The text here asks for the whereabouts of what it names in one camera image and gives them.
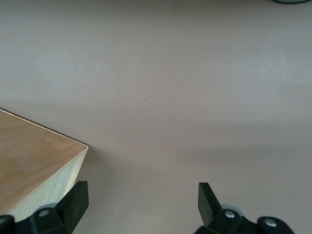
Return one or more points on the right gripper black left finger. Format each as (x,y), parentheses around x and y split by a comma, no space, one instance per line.
(70,209)

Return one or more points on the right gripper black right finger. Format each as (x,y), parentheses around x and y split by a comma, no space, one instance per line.
(214,219)

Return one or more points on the light wooden drawer cabinet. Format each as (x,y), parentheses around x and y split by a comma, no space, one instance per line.
(29,151)

